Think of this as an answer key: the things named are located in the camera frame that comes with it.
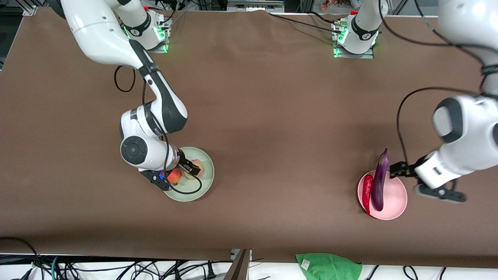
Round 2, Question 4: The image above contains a purple eggplant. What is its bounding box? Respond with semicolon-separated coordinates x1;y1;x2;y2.
371;148;390;212

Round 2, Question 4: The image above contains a red chili pepper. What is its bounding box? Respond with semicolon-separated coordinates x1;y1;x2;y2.
361;173;374;215

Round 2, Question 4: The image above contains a light green round plate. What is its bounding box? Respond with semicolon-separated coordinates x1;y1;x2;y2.
161;147;215;202

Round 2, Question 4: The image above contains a pink round plate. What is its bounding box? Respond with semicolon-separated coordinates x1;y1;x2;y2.
357;170;408;221

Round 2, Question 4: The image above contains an aluminium table leg profile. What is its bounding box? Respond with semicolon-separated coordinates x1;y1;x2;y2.
224;249;253;280

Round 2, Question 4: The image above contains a green cloth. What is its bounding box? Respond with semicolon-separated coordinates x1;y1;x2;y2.
295;253;363;280

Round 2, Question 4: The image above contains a grey metal box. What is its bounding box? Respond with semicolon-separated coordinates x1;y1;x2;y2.
227;0;285;12

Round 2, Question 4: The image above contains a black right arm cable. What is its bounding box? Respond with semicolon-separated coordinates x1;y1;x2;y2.
114;65;203;195

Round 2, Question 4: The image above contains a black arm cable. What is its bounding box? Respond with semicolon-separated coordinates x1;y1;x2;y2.
379;0;498;168
114;65;203;195

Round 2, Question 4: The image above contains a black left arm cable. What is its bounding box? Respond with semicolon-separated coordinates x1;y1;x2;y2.
379;0;498;168

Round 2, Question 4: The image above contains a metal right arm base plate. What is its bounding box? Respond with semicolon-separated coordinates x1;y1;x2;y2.
128;14;172;54

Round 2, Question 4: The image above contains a black tangled floor cable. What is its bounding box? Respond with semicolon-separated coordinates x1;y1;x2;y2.
58;260;234;280

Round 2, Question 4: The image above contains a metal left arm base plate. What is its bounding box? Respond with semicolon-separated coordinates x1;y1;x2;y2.
332;19;376;60

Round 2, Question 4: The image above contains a black looped floor cable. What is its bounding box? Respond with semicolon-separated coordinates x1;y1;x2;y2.
0;237;44;280

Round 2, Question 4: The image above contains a black cable across table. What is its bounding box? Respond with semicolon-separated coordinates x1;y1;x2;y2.
268;11;345;35

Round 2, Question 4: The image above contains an aluminium frame profile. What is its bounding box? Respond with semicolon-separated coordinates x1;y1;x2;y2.
16;0;38;16

